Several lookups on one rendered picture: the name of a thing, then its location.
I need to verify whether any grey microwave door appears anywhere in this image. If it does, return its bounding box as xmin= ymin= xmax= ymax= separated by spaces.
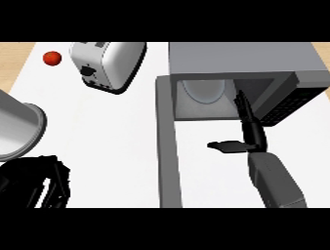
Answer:
xmin=154 ymin=74 xmax=183 ymax=209

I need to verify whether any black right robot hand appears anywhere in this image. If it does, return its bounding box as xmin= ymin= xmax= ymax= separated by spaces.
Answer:
xmin=205 ymin=90 xmax=269 ymax=154

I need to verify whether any white toaster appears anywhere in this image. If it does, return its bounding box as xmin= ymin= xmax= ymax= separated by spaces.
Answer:
xmin=68 ymin=42 xmax=148 ymax=96

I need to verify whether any grey microwave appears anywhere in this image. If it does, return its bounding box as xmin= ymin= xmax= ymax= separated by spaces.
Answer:
xmin=166 ymin=42 xmax=330 ymax=128

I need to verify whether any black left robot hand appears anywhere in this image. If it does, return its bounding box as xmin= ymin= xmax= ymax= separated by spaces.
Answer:
xmin=0 ymin=154 xmax=73 ymax=209

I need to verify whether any glass microwave turntable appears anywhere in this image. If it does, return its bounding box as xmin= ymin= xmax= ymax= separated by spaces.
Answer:
xmin=180 ymin=79 xmax=227 ymax=105

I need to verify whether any red tomato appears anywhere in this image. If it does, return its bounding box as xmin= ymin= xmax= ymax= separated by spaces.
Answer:
xmin=40 ymin=50 xmax=62 ymax=67

